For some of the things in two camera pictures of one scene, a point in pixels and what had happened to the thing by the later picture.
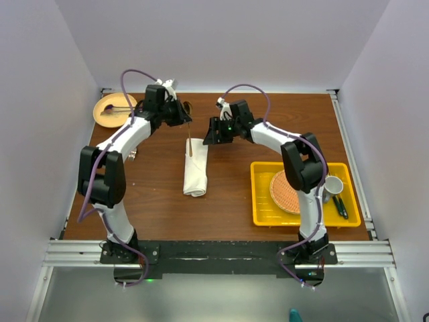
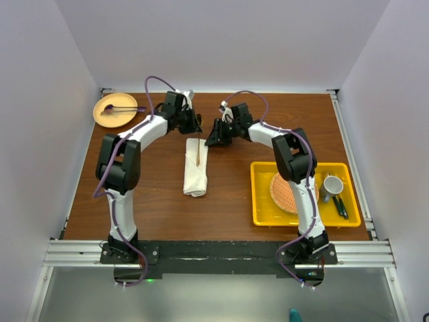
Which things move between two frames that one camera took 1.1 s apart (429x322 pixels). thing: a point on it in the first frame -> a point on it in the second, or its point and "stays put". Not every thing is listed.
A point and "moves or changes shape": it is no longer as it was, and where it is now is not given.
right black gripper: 212,137 stays put
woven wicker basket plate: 284,195 stays put
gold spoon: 188,109 moves or changes shape
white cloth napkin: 195,173 stays put
